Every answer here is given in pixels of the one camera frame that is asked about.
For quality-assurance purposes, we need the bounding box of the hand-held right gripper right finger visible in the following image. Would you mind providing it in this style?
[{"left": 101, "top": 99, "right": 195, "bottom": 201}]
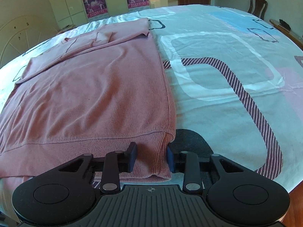
[{"left": 166, "top": 144, "right": 246, "bottom": 194}]

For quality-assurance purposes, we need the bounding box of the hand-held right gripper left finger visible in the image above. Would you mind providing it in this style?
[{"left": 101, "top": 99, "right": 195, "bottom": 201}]
[{"left": 58, "top": 142, "right": 138, "bottom": 194}]

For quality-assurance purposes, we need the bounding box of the pink sweatshirt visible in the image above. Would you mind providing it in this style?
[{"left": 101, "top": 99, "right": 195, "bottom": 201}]
[{"left": 0, "top": 17, "right": 177, "bottom": 183}]

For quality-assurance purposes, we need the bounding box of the patterned bed sheet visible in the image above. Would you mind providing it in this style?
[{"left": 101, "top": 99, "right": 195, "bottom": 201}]
[{"left": 0, "top": 4, "right": 303, "bottom": 215}]

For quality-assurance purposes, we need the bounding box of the cream glossy wardrobe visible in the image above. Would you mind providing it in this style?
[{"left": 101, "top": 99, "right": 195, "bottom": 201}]
[{"left": 45, "top": 0, "right": 171, "bottom": 26}]

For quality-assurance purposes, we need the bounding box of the cream round headboard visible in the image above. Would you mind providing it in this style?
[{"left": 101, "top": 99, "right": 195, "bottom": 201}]
[{"left": 0, "top": 15, "right": 60, "bottom": 67}]

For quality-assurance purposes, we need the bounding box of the dark wooden chair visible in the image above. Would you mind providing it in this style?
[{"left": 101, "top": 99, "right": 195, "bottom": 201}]
[{"left": 247, "top": 0, "right": 269, "bottom": 20}]

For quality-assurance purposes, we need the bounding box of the wooden side table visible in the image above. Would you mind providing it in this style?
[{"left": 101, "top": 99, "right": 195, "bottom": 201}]
[{"left": 269, "top": 18, "right": 303, "bottom": 49}]

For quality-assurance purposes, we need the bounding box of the dark object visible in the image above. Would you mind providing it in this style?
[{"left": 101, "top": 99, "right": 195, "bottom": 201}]
[{"left": 279, "top": 19, "right": 292, "bottom": 31}]

